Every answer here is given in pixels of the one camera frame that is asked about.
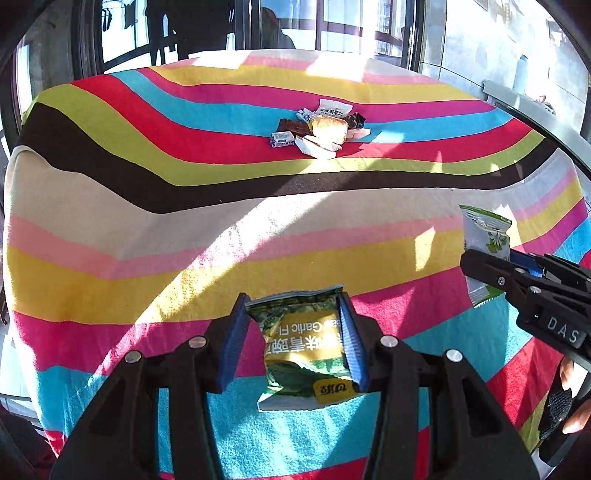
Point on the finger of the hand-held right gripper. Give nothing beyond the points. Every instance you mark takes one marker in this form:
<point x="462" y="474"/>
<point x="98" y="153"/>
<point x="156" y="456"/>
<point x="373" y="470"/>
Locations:
<point x="526" y="262"/>
<point x="489" y="272"/>

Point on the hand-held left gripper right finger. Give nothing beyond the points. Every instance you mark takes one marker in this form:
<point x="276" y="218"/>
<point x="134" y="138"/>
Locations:
<point x="353" y="341"/>

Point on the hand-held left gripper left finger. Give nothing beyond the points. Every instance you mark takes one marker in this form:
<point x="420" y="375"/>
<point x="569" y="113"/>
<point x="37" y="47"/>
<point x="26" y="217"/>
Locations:
<point x="233" y="341"/>

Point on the white green snack packet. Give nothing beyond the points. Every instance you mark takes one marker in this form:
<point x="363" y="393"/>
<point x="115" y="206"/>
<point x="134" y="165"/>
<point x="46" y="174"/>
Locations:
<point x="485" y="230"/>

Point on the green pea snack packet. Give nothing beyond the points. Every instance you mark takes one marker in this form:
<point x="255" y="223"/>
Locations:
<point x="300" y="355"/>

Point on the white snack packet orange print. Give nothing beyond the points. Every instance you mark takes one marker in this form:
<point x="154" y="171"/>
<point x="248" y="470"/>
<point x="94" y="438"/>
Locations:
<point x="318" y="148"/>

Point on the person's right hand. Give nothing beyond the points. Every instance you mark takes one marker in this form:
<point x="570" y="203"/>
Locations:
<point x="567" y="374"/>

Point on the striped colourful tablecloth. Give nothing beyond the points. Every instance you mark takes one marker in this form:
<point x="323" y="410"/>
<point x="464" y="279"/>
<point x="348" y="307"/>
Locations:
<point x="184" y="258"/>

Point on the grey window ledge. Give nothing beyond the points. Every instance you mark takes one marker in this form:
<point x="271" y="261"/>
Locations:
<point x="531" y="106"/>

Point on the white bottle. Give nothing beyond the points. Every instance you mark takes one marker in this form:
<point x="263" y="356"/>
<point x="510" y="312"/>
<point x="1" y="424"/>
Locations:
<point x="521" y="74"/>

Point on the plain white snack packet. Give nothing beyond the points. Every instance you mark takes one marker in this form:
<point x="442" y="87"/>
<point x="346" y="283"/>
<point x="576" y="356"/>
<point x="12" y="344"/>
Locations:
<point x="359" y="134"/>

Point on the golden bread packet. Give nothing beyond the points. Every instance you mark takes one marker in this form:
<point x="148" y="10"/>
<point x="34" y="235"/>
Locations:
<point x="328" y="129"/>

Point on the small brown snack packet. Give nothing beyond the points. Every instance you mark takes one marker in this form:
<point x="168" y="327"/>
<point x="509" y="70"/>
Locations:
<point x="291" y="125"/>

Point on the white packet dark print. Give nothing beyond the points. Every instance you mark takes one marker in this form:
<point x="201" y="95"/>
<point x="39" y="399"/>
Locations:
<point x="333" y="110"/>

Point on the small white snack packet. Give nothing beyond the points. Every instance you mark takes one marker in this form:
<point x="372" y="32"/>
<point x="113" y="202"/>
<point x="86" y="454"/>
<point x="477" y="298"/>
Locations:
<point x="304" y="115"/>

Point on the glass window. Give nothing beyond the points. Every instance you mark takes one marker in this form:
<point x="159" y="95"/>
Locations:
<point x="124" y="41"/>

